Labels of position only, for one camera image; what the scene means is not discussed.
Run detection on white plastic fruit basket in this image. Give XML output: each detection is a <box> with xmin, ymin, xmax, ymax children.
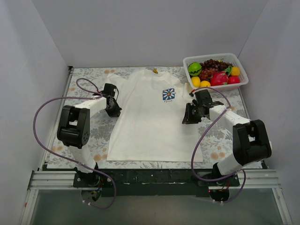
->
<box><xmin>183</xmin><ymin>53</ymin><xmax>248</xmax><ymax>91</ymax></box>

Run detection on white t-shirt with daisy print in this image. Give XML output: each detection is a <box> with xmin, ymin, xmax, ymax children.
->
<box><xmin>106</xmin><ymin>69</ymin><xmax>199</xmax><ymax>162</ymax></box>

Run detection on yellow toy lemon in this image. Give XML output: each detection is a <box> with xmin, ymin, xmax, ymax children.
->
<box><xmin>199</xmin><ymin>81</ymin><xmax>211</xmax><ymax>87</ymax></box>
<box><xmin>191</xmin><ymin>76</ymin><xmax>201</xmax><ymax>88</ymax></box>

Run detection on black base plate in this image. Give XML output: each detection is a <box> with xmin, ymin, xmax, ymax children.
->
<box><xmin>73</xmin><ymin>169</ymin><xmax>240</xmax><ymax>197</ymax></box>

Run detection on red toy apple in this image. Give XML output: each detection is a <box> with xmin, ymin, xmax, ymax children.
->
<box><xmin>228</xmin><ymin>76</ymin><xmax>240</xmax><ymax>84</ymax></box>

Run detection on aluminium frame rail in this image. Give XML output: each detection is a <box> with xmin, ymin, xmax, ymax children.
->
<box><xmin>28</xmin><ymin>171</ymin><xmax>75</xmax><ymax>190</ymax></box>

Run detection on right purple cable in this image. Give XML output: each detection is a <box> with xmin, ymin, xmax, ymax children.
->
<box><xmin>191</xmin><ymin>87</ymin><xmax>247</xmax><ymax>203</ymax></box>

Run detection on dark red toy grapes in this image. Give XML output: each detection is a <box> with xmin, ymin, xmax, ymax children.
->
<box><xmin>199</xmin><ymin>59</ymin><xmax>233</xmax><ymax>81</ymax></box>

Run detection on green toy watermelon ball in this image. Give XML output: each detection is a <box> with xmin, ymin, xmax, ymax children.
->
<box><xmin>187</xmin><ymin>62</ymin><xmax>202</xmax><ymax>76</ymax></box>

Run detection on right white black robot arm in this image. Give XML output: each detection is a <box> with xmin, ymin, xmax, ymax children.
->
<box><xmin>182</xmin><ymin>87</ymin><xmax>272</xmax><ymax>186</ymax></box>

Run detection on pink toy dragon fruit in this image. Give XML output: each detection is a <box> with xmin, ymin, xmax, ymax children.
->
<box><xmin>210</xmin><ymin>71</ymin><xmax>229</xmax><ymax>86</ymax></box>

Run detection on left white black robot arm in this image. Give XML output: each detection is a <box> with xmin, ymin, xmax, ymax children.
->
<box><xmin>57</xmin><ymin>83</ymin><xmax>121</xmax><ymax>188</ymax></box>

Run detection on yellow orange toy fruit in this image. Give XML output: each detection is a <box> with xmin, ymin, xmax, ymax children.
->
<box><xmin>231</xmin><ymin>67</ymin><xmax>240</xmax><ymax>76</ymax></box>

